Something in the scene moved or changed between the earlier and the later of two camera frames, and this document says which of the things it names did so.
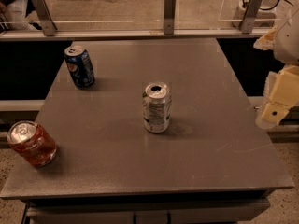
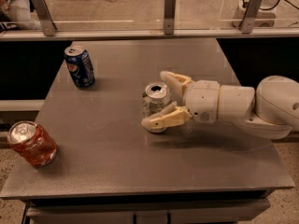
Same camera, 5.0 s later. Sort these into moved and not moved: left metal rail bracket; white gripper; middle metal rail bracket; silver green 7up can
Moved: white gripper
Not moved: middle metal rail bracket; left metal rail bracket; silver green 7up can
